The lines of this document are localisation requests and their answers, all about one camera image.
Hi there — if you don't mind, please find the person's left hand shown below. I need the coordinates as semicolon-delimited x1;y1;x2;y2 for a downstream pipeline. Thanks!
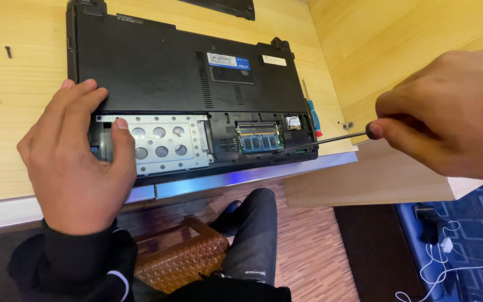
17;79;138;235

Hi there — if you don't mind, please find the person's right hand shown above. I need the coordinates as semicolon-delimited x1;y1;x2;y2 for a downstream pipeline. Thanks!
366;50;483;182

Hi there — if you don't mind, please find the black laptop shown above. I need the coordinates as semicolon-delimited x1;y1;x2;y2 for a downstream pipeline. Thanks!
66;0;319;187

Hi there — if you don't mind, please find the black screwdriver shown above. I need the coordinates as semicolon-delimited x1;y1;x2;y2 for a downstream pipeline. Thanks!
281;121;382;154

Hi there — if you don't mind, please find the silver hard drive caddy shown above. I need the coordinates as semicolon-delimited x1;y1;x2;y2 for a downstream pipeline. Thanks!
96;114;215;176

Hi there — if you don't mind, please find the light wood cabinet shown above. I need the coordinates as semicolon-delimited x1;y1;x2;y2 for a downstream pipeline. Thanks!
283;0;483;209

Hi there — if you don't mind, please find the black power adapter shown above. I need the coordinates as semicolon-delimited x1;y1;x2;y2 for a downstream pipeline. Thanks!
414;203;450;245

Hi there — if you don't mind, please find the blue patterned bedsheet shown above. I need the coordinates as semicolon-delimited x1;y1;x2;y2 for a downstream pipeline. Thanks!
394;181;483;302

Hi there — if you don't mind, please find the brown woven stool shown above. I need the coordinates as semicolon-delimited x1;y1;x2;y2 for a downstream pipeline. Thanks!
134;216;230;294

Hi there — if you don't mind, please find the blue and red screwdriver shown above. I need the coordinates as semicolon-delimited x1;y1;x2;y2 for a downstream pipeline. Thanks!
301;79;323;138

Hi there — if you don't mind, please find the blue memory module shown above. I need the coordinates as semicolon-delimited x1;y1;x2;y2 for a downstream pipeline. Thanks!
236;122;285;154

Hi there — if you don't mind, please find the person's leg in grey jeans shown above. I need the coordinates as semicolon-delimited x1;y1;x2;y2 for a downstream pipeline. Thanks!
210;188;279;287

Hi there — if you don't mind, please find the person's black sweater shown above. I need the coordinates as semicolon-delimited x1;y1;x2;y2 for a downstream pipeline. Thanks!
132;273;292;302

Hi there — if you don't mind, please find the black laptop cover panel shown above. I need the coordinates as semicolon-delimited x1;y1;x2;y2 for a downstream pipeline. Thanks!
177;0;255;21

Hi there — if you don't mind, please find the white charger cable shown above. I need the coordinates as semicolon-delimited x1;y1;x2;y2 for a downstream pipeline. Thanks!
395;220;483;302

